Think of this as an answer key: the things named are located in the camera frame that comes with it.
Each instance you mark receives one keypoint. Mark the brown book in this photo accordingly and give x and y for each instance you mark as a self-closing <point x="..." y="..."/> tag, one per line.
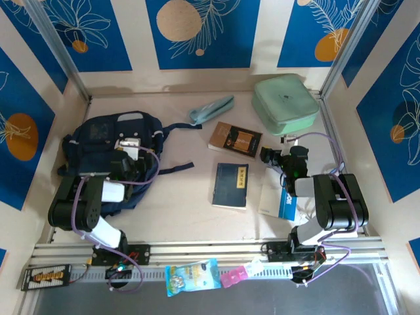
<point x="234" y="141"/>

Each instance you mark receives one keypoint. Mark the white and blue notebook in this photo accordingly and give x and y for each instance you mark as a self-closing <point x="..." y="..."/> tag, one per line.
<point x="272" y="197"/>

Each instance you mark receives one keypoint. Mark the navy blue backpack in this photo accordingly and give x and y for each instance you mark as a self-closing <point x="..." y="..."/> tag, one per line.
<point x="95" y="144"/>

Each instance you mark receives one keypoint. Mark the navy blue book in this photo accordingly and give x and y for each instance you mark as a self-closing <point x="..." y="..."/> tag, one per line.
<point x="228" y="187"/>

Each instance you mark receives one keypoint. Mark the light blue pencil pouch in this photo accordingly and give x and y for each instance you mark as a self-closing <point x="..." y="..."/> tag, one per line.
<point x="210" y="110"/>

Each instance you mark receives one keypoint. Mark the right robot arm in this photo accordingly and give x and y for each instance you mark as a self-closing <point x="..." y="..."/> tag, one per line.
<point x="341" y="203"/>

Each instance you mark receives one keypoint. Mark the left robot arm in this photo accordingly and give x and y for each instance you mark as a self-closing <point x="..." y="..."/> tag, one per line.
<point x="85" y="210"/>

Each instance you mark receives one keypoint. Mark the mint green zip case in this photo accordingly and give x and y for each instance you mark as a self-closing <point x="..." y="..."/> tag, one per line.
<point x="285" y="103"/>

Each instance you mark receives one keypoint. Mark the small black controller board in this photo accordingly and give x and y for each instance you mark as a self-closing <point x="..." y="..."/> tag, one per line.
<point x="306" y="272"/>
<point x="119" y="269"/>

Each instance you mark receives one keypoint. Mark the clear white packet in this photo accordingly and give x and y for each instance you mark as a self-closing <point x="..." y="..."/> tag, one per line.
<point x="255" y="266"/>

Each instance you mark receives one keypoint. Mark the blue snack packet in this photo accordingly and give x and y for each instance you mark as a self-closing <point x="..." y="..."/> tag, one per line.
<point x="192" y="277"/>

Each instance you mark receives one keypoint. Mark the pink plastic clip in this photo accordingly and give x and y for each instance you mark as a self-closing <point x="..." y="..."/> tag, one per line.
<point x="233" y="277"/>

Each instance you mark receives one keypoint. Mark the black power distribution board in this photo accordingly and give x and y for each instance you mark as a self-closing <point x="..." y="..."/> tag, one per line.
<point x="46" y="277"/>

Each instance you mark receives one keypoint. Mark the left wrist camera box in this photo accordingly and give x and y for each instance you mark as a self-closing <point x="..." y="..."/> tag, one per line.
<point x="129" y="149"/>

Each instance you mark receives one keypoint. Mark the aluminium side rail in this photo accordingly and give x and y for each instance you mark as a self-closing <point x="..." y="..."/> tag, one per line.
<point x="331" y="131"/>
<point x="83" y="124"/>

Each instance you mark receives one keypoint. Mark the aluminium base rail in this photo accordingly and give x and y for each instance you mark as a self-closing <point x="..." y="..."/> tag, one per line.
<point x="203" y="249"/>

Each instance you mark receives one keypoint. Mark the aluminium frame post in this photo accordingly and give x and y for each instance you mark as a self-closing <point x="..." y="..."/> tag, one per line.
<point x="62" y="49"/>
<point x="344" y="49"/>

